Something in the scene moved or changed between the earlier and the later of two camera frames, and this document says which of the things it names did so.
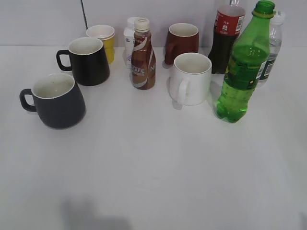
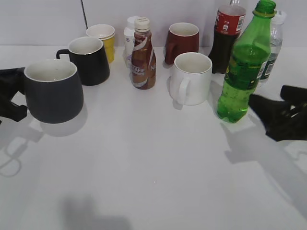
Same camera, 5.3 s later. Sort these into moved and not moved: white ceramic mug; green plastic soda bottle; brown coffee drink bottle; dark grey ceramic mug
Moved: dark grey ceramic mug
Not moved: green plastic soda bottle; brown coffee drink bottle; white ceramic mug
